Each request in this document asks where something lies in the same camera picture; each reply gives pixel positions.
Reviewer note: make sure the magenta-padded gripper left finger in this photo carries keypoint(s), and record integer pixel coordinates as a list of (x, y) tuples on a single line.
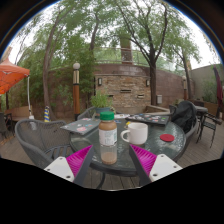
[(79, 160)]

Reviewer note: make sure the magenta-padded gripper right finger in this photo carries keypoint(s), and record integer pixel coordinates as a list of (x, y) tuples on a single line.
[(143, 159)]

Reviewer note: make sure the green-capped brown drink bottle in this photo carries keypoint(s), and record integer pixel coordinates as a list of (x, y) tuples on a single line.
[(108, 140)]

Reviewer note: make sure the white ceramic mug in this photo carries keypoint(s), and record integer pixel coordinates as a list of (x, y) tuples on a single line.
[(138, 133)]

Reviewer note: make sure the flat round red coaster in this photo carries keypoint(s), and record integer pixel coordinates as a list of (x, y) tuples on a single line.
[(167, 137)]

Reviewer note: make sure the grey laptop with stickers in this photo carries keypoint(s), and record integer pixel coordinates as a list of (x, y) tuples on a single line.
[(80, 126)]

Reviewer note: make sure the black laptop with stickers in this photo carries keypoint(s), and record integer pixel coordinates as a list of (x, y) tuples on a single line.
[(148, 119)]

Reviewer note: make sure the grey mesh patio chair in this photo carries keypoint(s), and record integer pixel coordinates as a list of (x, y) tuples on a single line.
[(36, 136), (84, 113)]

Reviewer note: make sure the white paper sheet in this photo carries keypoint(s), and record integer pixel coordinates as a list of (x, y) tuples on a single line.
[(121, 116)]

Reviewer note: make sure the blue yellow striped bollard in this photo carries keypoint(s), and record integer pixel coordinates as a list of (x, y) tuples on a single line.
[(47, 115)]

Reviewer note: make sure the black jacket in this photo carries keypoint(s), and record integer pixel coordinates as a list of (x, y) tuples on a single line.
[(183, 116)]

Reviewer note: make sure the grey chair under jacket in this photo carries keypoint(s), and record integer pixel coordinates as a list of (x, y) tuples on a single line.
[(194, 127)]

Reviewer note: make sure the green plant in blue pot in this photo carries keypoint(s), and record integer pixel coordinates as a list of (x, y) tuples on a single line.
[(101, 101)]

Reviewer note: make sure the black metal chair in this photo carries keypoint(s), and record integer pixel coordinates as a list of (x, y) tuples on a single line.
[(210, 125)]

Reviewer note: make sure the forked dark-trunked tree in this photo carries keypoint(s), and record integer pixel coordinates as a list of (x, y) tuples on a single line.
[(153, 83)]

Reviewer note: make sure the round dark patio table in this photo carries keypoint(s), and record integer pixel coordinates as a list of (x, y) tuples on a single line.
[(201, 109)]

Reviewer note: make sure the leaning thin-trunked tree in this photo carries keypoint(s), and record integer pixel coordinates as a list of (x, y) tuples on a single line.
[(46, 76)]

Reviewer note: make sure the orange patio umbrella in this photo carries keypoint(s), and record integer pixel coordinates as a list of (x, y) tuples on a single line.
[(10, 75)]

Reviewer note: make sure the grey wall box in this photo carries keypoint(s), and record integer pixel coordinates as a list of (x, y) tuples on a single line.
[(159, 99)]

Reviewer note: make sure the globe-topped lamp post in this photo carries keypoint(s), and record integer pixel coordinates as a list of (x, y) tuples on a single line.
[(76, 90)]

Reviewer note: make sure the wall lantern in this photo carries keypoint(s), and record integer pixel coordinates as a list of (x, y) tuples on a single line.
[(147, 82), (100, 82)]

